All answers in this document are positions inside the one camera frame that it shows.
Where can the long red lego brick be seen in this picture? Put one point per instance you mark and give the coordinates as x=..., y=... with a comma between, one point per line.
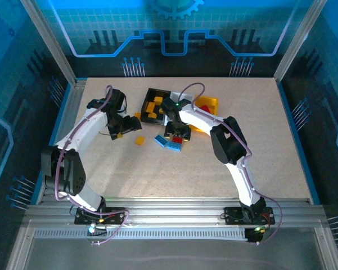
x=177, y=139

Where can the blue lego brick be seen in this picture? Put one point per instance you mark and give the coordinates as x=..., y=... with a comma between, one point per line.
x=161, y=140
x=174, y=146

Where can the black plastic bin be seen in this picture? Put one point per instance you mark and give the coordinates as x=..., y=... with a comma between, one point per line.
x=144, y=112

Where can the yellow plastic bin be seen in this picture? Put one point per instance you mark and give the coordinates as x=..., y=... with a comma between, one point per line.
x=211, y=101

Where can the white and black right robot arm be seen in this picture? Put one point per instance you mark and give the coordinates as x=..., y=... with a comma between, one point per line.
x=197, y=118

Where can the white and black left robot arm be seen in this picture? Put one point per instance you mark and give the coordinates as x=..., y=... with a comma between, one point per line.
x=81, y=129

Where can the blue table edge trim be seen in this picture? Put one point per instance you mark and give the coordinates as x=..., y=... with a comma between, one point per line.
x=53, y=140
x=288, y=112

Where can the black electronics box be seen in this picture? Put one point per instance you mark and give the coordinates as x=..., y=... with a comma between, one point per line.
x=254, y=235

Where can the aluminium side rail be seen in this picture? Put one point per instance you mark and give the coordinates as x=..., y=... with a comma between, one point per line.
x=70, y=118

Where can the wide aluminium frame rail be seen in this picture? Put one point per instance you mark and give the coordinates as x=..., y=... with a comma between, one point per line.
x=171, y=208

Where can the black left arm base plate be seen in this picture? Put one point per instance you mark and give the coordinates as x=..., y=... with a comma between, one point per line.
x=116, y=214

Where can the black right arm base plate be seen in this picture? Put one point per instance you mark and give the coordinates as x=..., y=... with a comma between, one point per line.
x=233, y=215

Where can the aluminium corner post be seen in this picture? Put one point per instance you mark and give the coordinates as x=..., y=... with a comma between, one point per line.
x=50, y=42
x=298, y=42

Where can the aluminium lower frame rail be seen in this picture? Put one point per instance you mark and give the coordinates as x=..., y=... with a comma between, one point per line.
x=18, y=253
x=330, y=250

